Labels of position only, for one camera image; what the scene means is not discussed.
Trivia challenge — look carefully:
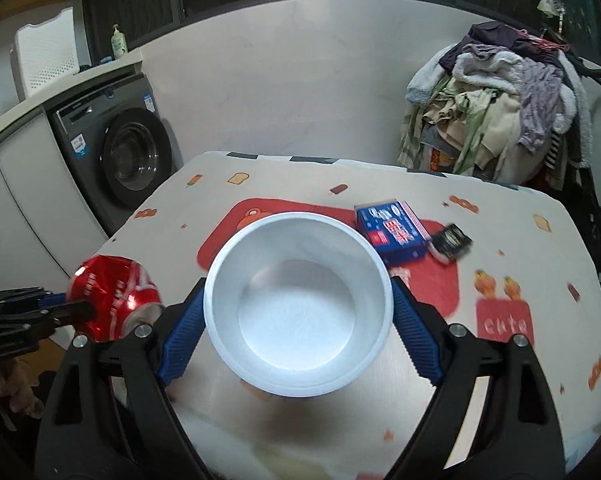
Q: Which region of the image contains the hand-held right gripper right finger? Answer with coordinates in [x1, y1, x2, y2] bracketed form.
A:
[391, 276, 566, 480]

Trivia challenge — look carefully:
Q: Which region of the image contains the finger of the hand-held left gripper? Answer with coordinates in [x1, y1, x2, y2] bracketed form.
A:
[0, 286, 70, 313]
[0, 300, 97, 362]

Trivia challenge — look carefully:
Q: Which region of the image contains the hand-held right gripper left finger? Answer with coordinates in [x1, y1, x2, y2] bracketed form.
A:
[34, 276, 216, 480]

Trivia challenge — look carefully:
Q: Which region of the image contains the crushed red soda can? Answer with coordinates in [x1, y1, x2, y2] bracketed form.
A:
[68, 255, 165, 345]

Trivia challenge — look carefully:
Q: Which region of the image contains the white paper bowl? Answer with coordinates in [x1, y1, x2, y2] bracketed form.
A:
[203, 211, 395, 399]

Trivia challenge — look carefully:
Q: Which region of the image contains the person's left hand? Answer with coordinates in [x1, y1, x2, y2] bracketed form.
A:
[0, 355, 42, 422]

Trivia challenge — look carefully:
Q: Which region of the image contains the white laundry counter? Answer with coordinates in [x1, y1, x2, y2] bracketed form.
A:
[0, 50, 146, 311]

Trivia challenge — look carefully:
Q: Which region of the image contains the small black box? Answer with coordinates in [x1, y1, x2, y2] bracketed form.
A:
[427, 224, 474, 264]

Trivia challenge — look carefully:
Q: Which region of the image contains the printed tablecloth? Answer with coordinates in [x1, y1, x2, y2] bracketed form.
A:
[87, 151, 601, 480]

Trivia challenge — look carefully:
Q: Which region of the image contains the blue cardboard box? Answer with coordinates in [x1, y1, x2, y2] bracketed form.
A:
[355, 199, 429, 267]

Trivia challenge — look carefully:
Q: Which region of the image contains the grey washing machine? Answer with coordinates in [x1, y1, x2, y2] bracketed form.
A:
[47, 74, 184, 237]

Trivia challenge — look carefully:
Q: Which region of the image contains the white perforated basket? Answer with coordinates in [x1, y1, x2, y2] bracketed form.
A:
[9, 6, 80, 104]

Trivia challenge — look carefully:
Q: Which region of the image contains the black exercise bike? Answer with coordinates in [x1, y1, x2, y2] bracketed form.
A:
[543, 52, 601, 273]

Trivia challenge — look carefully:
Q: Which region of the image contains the pile of clothes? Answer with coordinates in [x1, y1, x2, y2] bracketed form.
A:
[398, 21, 597, 193]

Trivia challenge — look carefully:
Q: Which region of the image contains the green soap pump bottle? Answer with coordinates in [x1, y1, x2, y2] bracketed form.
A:
[110, 24, 129, 60]

